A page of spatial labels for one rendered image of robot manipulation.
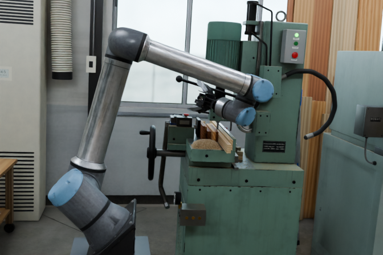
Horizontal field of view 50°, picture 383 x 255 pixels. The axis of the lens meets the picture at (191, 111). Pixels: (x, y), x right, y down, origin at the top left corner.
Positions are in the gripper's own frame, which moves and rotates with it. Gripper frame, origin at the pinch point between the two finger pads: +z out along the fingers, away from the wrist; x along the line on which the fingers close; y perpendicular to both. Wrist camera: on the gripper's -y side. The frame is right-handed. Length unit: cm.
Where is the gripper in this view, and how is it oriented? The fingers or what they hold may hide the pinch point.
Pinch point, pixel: (192, 94)
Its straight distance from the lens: 200.4
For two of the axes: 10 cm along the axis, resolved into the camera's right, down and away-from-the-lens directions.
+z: -6.9, -3.1, 6.6
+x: -3.2, 9.4, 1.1
